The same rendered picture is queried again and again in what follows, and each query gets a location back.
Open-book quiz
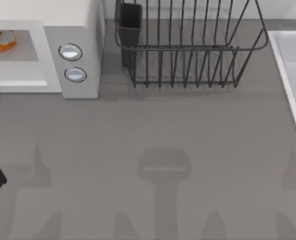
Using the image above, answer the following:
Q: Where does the round grey microwave knob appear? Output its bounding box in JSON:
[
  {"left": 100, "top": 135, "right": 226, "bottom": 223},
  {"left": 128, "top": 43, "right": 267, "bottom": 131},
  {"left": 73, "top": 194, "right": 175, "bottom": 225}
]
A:
[
  {"left": 58, "top": 43, "right": 83, "bottom": 62},
  {"left": 64, "top": 66, "right": 88, "bottom": 83}
]

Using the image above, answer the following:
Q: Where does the dark grey cutlery holder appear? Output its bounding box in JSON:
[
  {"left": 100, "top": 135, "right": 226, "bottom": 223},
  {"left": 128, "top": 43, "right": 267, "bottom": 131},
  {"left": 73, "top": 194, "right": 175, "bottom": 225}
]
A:
[{"left": 115, "top": 0, "right": 144, "bottom": 68}]

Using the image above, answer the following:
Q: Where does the pale microwave oven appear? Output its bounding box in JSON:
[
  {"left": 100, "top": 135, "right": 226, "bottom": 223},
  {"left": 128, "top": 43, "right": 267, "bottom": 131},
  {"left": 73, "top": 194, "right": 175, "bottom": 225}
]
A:
[{"left": 0, "top": 0, "right": 105, "bottom": 100}]

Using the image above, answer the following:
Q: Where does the white sink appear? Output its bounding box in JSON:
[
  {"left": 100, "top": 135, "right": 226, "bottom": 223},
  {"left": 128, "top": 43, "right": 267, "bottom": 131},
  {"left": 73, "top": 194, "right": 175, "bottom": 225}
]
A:
[{"left": 267, "top": 30, "right": 296, "bottom": 168}]

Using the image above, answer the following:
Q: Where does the orange glass bowl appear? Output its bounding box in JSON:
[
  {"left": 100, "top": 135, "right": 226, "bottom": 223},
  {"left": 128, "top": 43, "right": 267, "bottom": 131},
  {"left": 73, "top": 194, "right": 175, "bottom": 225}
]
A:
[{"left": 0, "top": 29, "right": 17, "bottom": 53}]

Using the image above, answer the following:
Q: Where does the dark wire dish rack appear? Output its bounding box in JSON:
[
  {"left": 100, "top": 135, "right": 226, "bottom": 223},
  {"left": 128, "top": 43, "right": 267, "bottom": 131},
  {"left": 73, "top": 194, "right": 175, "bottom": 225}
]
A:
[{"left": 114, "top": 0, "right": 268, "bottom": 89}]

